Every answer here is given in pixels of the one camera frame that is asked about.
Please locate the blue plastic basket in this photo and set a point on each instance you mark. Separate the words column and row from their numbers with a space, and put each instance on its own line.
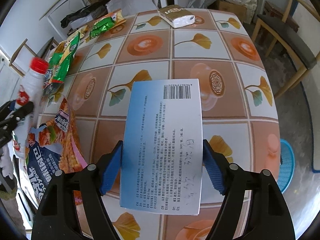
column 286, row 165

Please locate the white sack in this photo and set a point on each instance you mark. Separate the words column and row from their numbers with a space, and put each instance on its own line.
column 135, row 0

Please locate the black cloth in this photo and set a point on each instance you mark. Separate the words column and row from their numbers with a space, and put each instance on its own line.
column 82, row 15

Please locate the blue and white medicine box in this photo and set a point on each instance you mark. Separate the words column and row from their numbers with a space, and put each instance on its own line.
column 162, row 142

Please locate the small green snack packet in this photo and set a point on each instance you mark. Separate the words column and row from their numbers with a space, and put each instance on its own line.
column 101, row 28

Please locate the person's left hand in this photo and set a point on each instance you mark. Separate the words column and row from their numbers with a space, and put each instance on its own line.
column 5, row 165

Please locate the white shelf rack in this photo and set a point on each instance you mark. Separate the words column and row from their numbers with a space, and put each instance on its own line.
column 72, row 2

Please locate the purple and blue snack bag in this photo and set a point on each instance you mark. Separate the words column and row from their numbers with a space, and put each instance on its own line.
column 50, row 155

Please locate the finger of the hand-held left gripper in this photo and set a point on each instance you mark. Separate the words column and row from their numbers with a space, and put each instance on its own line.
column 23, row 110

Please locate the green and red snack packet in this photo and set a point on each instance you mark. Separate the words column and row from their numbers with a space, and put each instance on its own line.
column 58, row 70

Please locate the brown tissue pack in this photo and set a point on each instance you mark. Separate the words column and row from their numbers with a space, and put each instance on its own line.
column 178, row 15

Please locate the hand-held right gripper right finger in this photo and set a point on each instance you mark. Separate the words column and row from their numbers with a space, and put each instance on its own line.
column 212, row 166

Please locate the white strawberry drink bottle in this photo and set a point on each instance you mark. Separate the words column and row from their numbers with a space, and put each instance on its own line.
column 31, row 85

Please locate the green and yellow snack packet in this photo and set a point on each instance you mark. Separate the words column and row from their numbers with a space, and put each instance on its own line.
column 71, row 43

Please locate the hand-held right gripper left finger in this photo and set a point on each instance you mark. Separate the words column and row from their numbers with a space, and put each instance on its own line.
column 112, row 170

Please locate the wooden chair dark seat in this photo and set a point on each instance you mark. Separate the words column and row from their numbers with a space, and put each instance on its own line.
column 292, row 42
column 20, row 55

